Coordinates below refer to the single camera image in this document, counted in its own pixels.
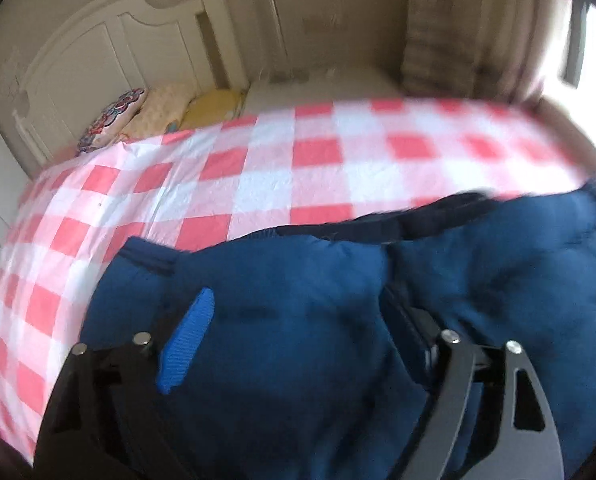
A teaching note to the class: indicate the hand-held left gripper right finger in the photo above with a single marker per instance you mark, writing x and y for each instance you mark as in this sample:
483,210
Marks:
403,320

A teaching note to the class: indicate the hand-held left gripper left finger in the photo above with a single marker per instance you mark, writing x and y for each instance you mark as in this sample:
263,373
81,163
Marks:
188,340

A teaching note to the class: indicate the blue puffer jacket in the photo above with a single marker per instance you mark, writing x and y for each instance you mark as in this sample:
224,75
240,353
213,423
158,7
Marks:
303,335

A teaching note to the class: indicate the pink checked bed sheet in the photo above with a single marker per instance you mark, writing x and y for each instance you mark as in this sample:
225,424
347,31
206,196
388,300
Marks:
258,180

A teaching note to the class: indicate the cream checked pillow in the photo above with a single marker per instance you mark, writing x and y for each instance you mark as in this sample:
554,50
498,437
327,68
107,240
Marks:
160,110

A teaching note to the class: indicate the embroidered floral pillow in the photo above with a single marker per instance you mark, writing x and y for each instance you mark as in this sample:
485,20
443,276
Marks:
110,120

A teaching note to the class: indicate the yellow pillow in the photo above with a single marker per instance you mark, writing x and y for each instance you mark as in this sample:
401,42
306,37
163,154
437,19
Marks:
213,107

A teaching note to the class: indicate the white nightstand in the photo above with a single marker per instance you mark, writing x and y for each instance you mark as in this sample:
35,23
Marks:
318,91

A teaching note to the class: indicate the white wooden headboard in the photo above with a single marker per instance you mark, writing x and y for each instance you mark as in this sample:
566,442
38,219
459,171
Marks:
93,60

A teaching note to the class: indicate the beige boat print curtain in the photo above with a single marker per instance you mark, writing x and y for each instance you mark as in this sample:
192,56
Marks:
453,25

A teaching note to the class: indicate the silver lamp stand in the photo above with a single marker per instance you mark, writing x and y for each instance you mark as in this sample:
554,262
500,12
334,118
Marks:
274,25

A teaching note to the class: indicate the window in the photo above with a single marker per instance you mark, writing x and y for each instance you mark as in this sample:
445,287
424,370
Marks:
590,50

